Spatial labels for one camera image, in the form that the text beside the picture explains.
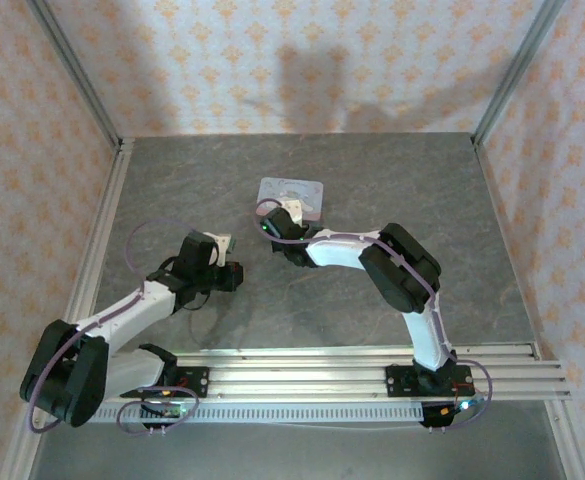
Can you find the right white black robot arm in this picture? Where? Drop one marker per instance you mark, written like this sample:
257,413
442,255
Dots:
337,250

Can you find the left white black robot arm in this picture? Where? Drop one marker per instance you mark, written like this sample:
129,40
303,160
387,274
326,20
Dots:
127,310

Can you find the small lit circuit board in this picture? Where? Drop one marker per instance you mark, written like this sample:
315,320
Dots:
172,411
464,405

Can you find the aluminium table side rail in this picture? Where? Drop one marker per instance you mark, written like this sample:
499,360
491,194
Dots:
106,210
498,210

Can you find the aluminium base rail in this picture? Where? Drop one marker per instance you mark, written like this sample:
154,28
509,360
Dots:
297,372

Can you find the aluminium frame post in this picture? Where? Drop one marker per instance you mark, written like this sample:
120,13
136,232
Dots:
518,70
76,70

